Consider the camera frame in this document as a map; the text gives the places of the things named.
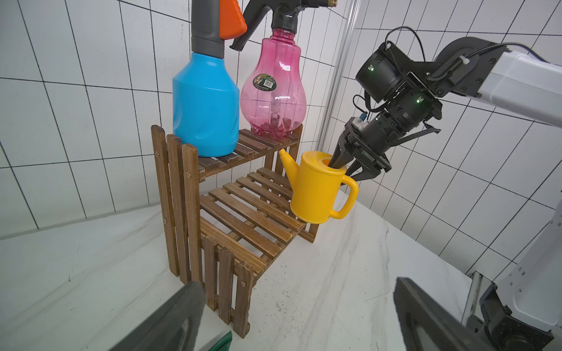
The green chips bag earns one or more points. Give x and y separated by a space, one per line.
222 343

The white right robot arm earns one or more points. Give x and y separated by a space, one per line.
408 94

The yellow watering can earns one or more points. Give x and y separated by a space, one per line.
315 186

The pink pressure sprayer bottle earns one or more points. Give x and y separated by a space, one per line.
272 99

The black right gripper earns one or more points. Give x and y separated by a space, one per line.
366 149

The blue spray bottle orange trigger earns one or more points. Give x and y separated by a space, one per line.
205 98

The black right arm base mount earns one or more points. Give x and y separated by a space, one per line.
493 322

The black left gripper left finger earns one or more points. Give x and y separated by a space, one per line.
174 326

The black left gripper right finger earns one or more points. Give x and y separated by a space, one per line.
426 325

